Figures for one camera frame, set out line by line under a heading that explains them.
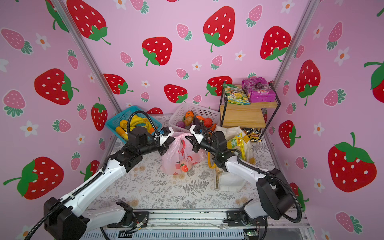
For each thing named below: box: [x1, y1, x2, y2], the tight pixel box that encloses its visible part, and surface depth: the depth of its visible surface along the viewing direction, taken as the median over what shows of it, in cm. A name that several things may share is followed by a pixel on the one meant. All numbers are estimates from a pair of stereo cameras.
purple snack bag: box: [241, 76, 276, 103], surface depth 80 cm
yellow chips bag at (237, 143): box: [226, 132, 246, 161], surface depth 85 cm
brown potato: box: [184, 116, 193, 127], surface depth 113 cm
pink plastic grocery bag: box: [161, 133, 207, 176], surface depth 79 cm
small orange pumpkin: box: [185, 110, 194, 118], surface depth 118 cm
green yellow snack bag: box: [225, 83, 251, 106], surface depth 80 cm
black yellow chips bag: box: [240, 127, 262, 142], surface depth 100 cm
